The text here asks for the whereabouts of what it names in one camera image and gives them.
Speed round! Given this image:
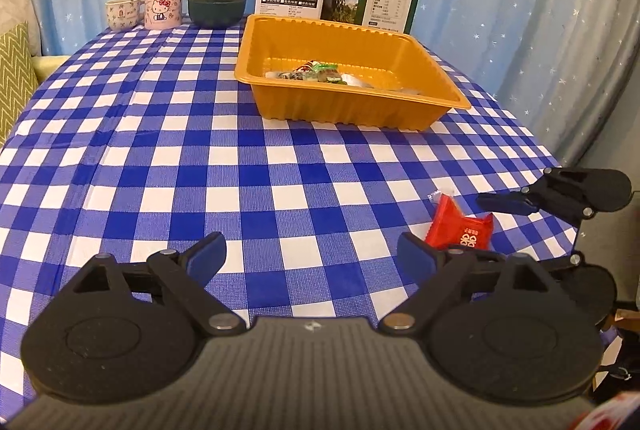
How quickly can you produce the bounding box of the clear sesame snack packet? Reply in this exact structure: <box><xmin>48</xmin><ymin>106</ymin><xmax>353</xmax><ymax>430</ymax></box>
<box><xmin>265</xmin><ymin>70</ymin><xmax>314</xmax><ymax>81</ymax></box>

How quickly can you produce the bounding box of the large red snack packet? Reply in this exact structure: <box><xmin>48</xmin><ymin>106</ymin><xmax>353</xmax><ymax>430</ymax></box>
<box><xmin>424</xmin><ymin>194</ymin><xmax>494</xmax><ymax>250</ymax></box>

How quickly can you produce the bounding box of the blue white checkered tablecloth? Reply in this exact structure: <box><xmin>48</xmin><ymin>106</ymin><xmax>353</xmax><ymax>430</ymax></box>
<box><xmin>1</xmin><ymin>26</ymin><xmax>554</xmax><ymax>418</ymax></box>

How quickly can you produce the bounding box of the green snack packet in tray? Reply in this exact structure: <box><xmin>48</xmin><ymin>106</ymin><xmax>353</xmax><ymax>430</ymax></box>
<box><xmin>295</xmin><ymin>60</ymin><xmax>344</xmax><ymax>83</ymax></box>

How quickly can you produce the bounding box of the orange plastic tray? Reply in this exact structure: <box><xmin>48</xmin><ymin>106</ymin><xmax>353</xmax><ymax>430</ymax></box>
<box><xmin>234</xmin><ymin>15</ymin><xmax>471</xmax><ymax>131</ymax></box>

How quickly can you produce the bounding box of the cream sofa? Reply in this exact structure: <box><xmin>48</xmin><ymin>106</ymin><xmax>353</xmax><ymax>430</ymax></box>
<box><xmin>32</xmin><ymin>55</ymin><xmax>68</xmax><ymax>83</ymax></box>

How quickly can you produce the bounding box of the green zigzag cushion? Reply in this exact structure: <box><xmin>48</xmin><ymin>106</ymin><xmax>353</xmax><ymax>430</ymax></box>
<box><xmin>0</xmin><ymin>23</ymin><xmax>39</xmax><ymax>144</ymax></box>

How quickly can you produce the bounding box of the small patterned ceramic cup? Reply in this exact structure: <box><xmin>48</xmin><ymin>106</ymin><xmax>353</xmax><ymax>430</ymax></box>
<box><xmin>105</xmin><ymin>0</ymin><xmax>143</xmax><ymax>32</ymax></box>

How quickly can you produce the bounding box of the white lace cushion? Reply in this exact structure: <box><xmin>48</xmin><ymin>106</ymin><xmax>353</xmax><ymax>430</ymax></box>
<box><xmin>0</xmin><ymin>0</ymin><xmax>42</xmax><ymax>56</ymax></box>

